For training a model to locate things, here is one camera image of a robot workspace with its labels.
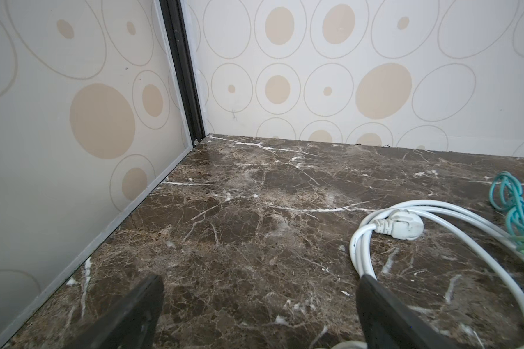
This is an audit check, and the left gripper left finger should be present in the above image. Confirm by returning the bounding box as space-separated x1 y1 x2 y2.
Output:
66 274 164 348

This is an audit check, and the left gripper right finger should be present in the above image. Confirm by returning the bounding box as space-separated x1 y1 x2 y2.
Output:
357 275 456 349

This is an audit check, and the purple strip white cord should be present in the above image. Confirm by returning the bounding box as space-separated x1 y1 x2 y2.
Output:
348 199 524 349

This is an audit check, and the teal usb cable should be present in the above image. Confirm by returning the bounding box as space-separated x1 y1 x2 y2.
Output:
488 171 524 236

